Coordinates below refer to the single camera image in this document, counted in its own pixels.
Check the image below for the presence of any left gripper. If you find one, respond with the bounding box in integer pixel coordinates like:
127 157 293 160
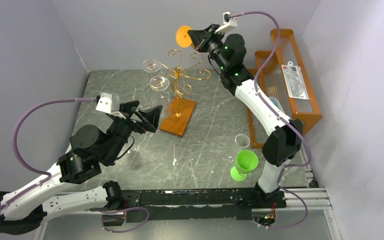
106 101 164 165

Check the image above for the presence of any orange plastic goblet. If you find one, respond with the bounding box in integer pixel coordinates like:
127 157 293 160
175 25 195 48

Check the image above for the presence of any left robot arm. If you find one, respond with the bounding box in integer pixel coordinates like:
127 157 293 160
0 95 163 235

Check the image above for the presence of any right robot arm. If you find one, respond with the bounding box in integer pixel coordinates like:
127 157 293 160
183 24 303 208

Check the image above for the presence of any orange wooden tiered shelf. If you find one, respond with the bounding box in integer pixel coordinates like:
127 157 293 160
258 28 322 135

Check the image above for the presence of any blue packaged item on shelf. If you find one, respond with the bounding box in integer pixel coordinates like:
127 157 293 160
269 97 285 113

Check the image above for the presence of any white packaged item on shelf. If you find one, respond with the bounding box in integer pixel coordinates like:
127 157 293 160
281 61 310 100

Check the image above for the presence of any green plastic goblet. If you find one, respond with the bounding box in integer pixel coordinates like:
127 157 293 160
230 150 259 182

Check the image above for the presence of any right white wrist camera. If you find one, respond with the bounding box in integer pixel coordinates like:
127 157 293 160
215 11 238 34

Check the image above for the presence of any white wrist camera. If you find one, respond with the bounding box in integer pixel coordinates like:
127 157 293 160
215 11 238 34
95 92 121 117

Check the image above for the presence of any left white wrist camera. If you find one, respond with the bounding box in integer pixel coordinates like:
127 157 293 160
95 92 121 117

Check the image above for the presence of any gold wire wine glass rack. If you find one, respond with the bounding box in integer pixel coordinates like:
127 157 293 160
155 49 211 99

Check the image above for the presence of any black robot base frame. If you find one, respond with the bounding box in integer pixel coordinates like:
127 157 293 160
103 181 287 223

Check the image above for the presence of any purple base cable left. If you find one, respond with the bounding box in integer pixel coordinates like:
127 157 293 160
89 205 152 234

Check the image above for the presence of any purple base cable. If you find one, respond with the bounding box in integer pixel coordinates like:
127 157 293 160
254 185 309 231
89 205 152 234

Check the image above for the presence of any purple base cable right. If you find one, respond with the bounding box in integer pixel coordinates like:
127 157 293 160
254 185 309 231

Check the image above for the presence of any aluminium frame rail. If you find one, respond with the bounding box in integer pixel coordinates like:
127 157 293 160
283 162 333 212

